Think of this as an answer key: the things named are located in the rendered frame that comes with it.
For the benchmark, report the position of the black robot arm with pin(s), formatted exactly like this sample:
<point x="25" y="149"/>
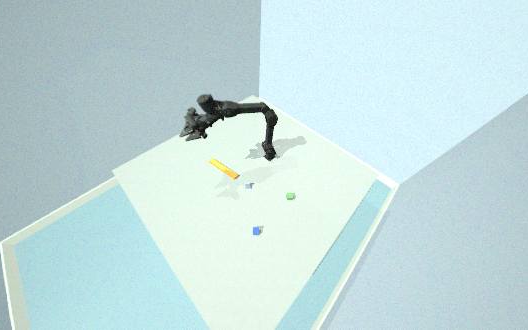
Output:
<point x="229" y="109"/>

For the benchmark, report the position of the yellow bar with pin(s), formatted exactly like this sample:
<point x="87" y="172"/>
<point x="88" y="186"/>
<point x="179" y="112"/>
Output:
<point x="223" y="168"/>

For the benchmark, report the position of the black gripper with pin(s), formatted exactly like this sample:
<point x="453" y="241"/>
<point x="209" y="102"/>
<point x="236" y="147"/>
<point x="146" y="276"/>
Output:
<point x="196" y="128"/>

